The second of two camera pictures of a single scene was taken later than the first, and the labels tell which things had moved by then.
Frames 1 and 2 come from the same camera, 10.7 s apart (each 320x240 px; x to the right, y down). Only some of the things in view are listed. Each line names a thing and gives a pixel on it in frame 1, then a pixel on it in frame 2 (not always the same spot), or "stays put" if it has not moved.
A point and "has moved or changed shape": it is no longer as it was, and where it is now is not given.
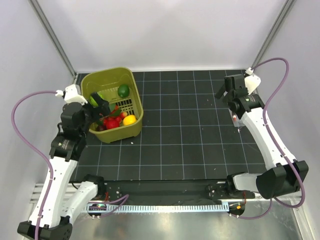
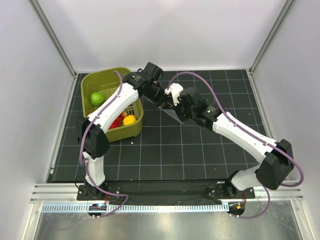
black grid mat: x=187 y=134 stays put
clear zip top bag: x=236 y=122 has moved or changed shape
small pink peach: x=123 y=114 stays put
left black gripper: x=103 y=108 to x=164 y=102
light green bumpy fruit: x=92 y=101 stays put
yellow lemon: x=129 y=119 stays put
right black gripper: x=221 y=92 to x=177 y=107
